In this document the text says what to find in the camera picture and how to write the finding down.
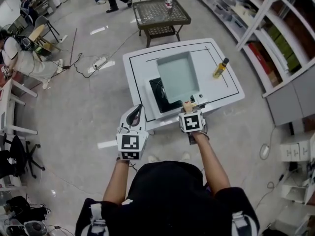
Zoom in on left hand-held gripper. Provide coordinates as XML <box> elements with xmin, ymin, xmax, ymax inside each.
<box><xmin>116</xmin><ymin>104</ymin><xmax>150</xmax><ymax>161</ymax></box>

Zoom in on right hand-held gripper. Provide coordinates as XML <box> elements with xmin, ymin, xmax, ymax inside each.
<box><xmin>178</xmin><ymin>107</ymin><xmax>207</xmax><ymax>134</ymax></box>

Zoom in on black object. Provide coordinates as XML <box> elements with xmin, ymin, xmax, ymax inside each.
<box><xmin>143</xmin><ymin>77</ymin><xmax>210</xmax><ymax>120</ymax></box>

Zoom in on person's left forearm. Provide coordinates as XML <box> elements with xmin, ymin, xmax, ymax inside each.
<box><xmin>102</xmin><ymin>159</ymin><xmax>130</xmax><ymax>205</ymax></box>

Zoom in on person's right forearm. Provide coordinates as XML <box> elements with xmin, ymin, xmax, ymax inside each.
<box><xmin>191</xmin><ymin>131</ymin><xmax>231</xmax><ymax>196</ymax></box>

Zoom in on white table with black lines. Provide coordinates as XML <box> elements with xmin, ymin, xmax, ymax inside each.
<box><xmin>122</xmin><ymin>37</ymin><xmax>246</xmax><ymax>135</ymax></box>

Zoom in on yellow oil bottle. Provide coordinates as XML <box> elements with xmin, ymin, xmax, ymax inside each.
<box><xmin>212</xmin><ymin>57</ymin><xmax>230</xmax><ymax>79</ymax></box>

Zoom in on white power strip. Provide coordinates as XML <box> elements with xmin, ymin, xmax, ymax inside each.
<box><xmin>93</xmin><ymin>55</ymin><xmax>109</xmax><ymax>70</ymax></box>

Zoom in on white power adapter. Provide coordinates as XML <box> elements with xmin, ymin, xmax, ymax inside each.
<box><xmin>260</xmin><ymin>143</ymin><xmax>270</xmax><ymax>160</ymax></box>

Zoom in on thin brown rod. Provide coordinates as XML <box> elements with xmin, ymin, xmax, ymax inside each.
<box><xmin>69</xmin><ymin>28</ymin><xmax>78</xmax><ymax>67</ymax></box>

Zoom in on grey cabinet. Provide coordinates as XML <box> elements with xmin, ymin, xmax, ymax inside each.
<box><xmin>262</xmin><ymin>65</ymin><xmax>315</xmax><ymax>135</ymax></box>

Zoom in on dark wicker coffee table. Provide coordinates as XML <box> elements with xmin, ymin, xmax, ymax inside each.
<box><xmin>132</xmin><ymin>0</ymin><xmax>192</xmax><ymax>48</ymax></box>

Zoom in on person's black shirt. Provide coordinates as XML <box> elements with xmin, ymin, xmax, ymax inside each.
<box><xmin>75</xmin><ymin>187</ymin><xmax>260</xmax><ymax>236</ymax></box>

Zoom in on white storage boxes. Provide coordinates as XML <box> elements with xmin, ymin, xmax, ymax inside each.
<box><xmin>280</xmin><ymin>134</ymin><xmax>315</xmax><ymax>162</ymax></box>

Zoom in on black office chair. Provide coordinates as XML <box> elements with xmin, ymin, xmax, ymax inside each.
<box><xmin>0</xmin><ymin>134</ymin><xmax>46</xmax><ymax>179</ymax></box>

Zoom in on white desk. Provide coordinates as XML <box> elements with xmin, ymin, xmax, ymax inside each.
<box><xmin>0</xmin><ymin>79</ymin><xmax>39</xmax><ymax>139</ymax></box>

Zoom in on yellow round table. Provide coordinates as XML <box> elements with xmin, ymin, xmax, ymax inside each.
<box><xmin>28</xmin><ymin>25</ymin><xmax>61</xmax><ymax>59</ymax></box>

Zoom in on grey chair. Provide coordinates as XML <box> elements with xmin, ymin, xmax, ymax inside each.
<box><xmin>33</xmin><ymin>15</ymin><xmax>60</xmax><ymax>43</ymax></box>

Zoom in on black bag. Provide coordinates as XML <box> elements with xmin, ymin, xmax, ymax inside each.
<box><xmin>6</xmin><ymin>195</ymin><xmax>51</xmax><ymax>225</ymax></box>

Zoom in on black floor cable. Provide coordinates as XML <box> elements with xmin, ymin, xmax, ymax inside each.
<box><xmin>63</xmin><ymin>53</ymin><xmax>109</xmax><ymax>79</ymax></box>

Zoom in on white shoulder strap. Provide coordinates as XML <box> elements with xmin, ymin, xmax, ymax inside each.
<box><xmin>90</xmin><ymin>203</ymin><xmax>109</xmax><ymax>236</ymax></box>
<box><xmin>231</xmin><ymin>211</ymin><xmax>252</xmax><ymax>236</ymax></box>

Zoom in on white wall shelf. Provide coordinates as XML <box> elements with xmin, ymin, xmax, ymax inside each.
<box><xmin>194</xmin><ymin>0</ymin><xmax>315</xmax><ymax>98</ymax></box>

